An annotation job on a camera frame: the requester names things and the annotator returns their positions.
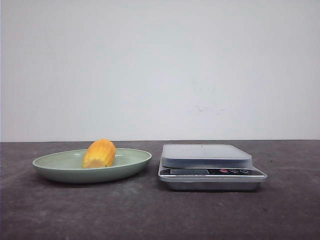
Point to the yellow corn cob piece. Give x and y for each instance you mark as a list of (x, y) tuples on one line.
[(100, 154)]

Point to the silver digital kitchen scale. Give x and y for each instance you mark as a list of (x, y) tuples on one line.
[(208, 167)]

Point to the light green plate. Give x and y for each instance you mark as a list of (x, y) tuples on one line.
[(66, 166)]

